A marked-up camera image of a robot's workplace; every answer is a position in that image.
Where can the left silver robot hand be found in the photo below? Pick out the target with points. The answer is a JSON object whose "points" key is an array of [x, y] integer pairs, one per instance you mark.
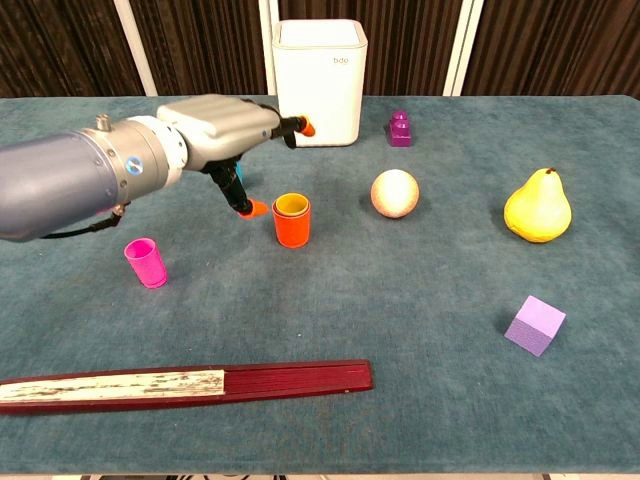
{"points": [[220, 125]]}

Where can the cyan plastic cup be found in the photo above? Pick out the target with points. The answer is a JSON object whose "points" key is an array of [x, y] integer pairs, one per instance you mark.
{"points": [[240, 172]]}

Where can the yellow plastic cup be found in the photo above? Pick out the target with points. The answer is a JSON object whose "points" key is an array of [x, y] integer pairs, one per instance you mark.
{"points": [[292, 206]]}

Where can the pink plastic cup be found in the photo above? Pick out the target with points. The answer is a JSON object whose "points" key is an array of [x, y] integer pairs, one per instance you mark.
{"points": [[147, 267]]}

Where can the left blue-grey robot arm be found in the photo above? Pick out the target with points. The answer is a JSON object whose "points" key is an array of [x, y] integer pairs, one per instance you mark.
{"points": [[65, 180]]}

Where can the white plastic waste bin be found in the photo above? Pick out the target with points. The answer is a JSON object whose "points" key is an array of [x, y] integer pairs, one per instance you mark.
{"points": [[325, 80]]}

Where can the orange plastic cup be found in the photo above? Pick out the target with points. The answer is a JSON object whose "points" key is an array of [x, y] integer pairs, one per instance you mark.
{"points": [[292, 230]]}

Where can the purple toy brick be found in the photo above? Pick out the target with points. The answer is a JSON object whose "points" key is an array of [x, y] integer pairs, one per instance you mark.
{"points": [[401, 132]]}

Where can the cream peach ball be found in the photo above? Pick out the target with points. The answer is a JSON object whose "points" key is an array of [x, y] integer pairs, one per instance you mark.
{"points": [[395, 194]]}

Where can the teal table cloth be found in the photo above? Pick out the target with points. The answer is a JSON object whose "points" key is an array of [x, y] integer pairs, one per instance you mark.
{"points": [[350, 300]]}

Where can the folded dark red fan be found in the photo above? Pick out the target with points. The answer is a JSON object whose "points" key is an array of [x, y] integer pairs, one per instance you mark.
{"points": [[280, 382]]}

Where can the yellow toy pear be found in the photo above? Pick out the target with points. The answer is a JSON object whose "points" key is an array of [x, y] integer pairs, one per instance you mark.
{"points": [[537, 212]]}

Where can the lilac foam cube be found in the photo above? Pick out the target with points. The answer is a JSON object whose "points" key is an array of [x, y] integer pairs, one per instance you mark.
{"points": [[535, 325]]}

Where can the white partition post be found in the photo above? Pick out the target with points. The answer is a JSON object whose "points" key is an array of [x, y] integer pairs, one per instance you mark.
{"points": [[269, 30], [135, 47], [464, 47]]}

